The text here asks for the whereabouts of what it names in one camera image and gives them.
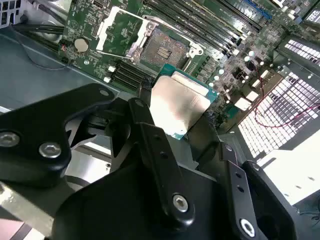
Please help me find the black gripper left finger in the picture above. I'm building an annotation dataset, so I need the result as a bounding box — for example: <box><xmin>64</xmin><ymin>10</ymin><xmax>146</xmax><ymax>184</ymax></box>
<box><xmin>0</xmin><ymin>77</ymin><xmax>196</xmax><ymax>230</ymax></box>

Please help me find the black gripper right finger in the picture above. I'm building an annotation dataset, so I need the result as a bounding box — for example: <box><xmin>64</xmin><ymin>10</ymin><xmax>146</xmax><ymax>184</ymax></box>
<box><xmin>189</xmin><ymin>111</ymin><xmax>298</xmax><ymax>240</ymax></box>

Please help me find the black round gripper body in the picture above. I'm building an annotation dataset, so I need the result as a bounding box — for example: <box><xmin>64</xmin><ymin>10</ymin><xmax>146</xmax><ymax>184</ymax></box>
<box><xmin>52</xmin><ymin>159</ymin><xmax>232</xmax><ymax>240</ymax></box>

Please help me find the silver CPU green rim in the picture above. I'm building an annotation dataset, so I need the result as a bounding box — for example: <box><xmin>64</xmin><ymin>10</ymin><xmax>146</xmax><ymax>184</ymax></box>
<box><xmin>149</xmin><ymin>63</ymin><xmax>221</xmax><ymax>139</ymax></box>

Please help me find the metal socket cover frame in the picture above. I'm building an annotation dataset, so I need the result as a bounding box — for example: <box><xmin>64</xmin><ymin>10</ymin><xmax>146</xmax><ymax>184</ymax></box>
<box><xmin>95</xmin><ymin>5</ymin><xmax>155</xmax><ymax>63</ymax></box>

